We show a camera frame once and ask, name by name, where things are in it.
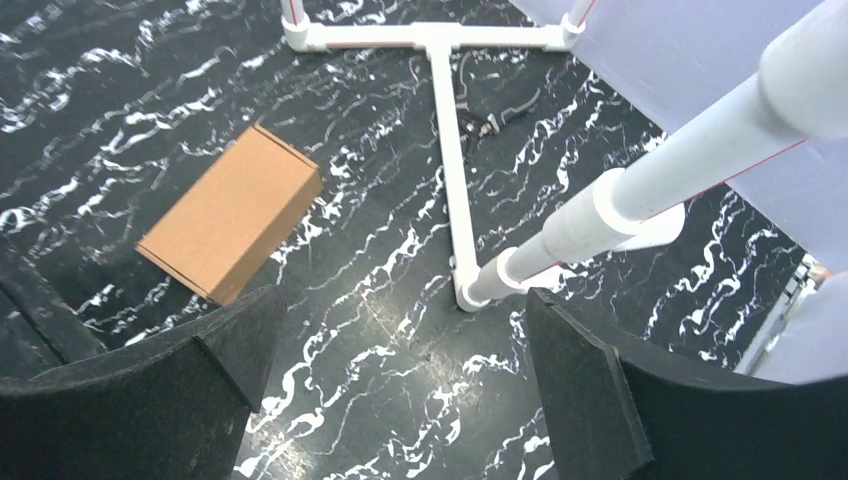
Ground brown cardboard box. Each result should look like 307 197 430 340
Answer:
136 125 323 306

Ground aluminium rail frame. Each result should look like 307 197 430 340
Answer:
733 253 831 376

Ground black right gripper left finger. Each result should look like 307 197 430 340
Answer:
1 286 285 479

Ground white PVC pipe frame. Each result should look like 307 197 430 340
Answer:
281 1 847 312

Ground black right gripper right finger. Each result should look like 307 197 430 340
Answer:
525 288 847 479

